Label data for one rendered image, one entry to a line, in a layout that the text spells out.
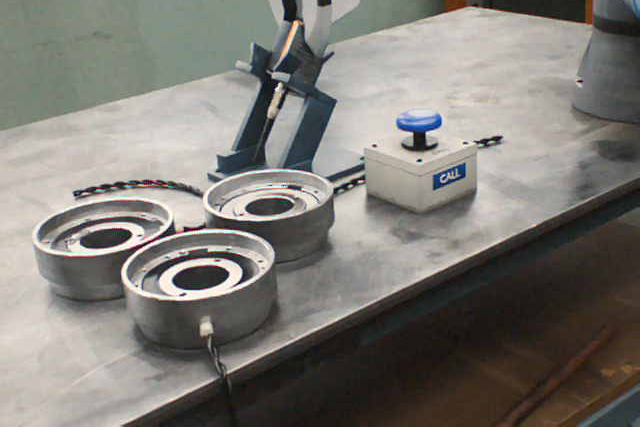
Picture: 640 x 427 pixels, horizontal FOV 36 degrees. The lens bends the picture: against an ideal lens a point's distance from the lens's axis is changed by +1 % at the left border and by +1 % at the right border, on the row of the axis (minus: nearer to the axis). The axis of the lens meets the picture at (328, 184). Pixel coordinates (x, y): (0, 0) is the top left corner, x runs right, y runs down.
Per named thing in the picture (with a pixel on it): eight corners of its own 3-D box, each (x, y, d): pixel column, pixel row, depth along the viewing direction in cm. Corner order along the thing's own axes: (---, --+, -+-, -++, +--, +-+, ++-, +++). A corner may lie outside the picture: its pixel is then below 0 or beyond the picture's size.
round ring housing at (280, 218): (296, 277, 73) (292, 227, 71) (182, 256, 77) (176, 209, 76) (358, 222, 81) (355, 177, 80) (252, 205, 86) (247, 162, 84)
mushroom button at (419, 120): (420, 178, 83) (418, 122, 81) (388, 167, 86) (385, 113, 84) (452, 165, 85) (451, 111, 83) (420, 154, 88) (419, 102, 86)
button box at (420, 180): (421, 215, 82) (419, 161, 80) (365, 193, 87) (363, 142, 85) (486, 187, 86) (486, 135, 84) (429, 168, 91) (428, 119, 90)
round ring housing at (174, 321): (131, 289, 73) (123, 240, 71) (271, 270, 74) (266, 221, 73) (127, 365, 63) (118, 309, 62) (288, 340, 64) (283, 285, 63)
